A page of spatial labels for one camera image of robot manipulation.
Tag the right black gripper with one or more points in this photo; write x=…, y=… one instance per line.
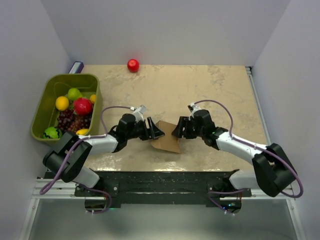
x=183, y=122

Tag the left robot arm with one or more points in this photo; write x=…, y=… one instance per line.
x=67, y=157

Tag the brown cardboard box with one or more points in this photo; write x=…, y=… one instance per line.
x=168, y=142

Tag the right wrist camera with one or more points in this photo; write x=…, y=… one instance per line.
x=193, y=107

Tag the small watermelon toy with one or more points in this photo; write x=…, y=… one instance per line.
x=52, y=132

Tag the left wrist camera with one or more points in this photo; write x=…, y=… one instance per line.
x=138, y=112

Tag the green plastic bin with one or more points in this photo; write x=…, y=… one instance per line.
x=59, y=85

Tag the yellow lemon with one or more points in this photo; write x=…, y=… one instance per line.
x=62, y=103

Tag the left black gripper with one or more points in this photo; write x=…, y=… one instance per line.
x=155, y=132

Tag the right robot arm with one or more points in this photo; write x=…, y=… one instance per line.
x=272, y=171

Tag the purple white box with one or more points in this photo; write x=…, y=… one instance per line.
x=76, y=68

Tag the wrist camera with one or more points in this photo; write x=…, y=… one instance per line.
x=193, y=107
x=138, y=112

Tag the red apple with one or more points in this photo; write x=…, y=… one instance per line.
x=133, y=65

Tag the purple grapes bunch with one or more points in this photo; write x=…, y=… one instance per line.
x=68, y=121

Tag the small orange fruit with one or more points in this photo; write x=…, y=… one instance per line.
x=93, y=98

